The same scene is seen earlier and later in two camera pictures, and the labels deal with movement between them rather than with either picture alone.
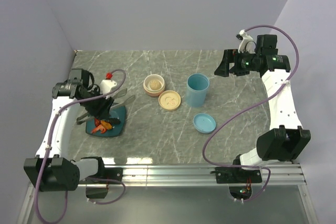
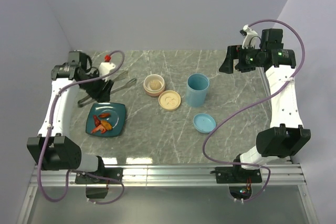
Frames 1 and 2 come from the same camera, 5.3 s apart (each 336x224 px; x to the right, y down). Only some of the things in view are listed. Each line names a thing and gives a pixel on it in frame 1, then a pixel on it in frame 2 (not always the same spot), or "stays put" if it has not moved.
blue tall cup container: (197, 85) stays put
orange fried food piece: (106, 124) stays put
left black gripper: (102, 111) -> (102, 95)
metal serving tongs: (123, 103) -> (120, 76)
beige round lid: (169, 100) stays put
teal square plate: (118, 112) stays put
